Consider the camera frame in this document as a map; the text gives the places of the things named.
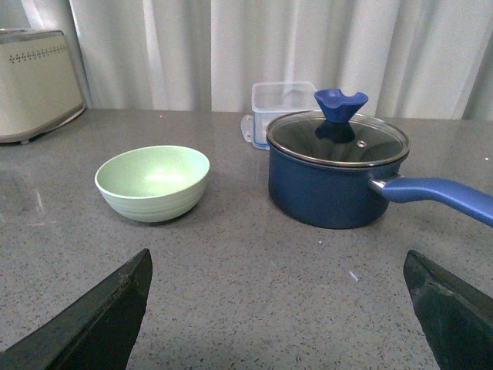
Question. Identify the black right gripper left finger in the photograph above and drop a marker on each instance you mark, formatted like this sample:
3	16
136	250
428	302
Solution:
98	331

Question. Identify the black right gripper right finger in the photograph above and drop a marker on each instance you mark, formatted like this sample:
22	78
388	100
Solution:
456	318

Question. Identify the green bowl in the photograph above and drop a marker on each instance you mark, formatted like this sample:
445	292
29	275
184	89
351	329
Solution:
155	183

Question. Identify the blue saucepan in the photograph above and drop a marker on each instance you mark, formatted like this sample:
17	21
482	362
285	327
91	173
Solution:
338	198

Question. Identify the glass lid blue knob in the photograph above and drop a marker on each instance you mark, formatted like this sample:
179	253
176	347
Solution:
336	135

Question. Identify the cream toaster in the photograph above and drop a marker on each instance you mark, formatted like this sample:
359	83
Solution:
39	88

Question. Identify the clear plastic container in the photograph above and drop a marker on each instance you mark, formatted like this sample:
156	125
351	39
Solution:
270	100

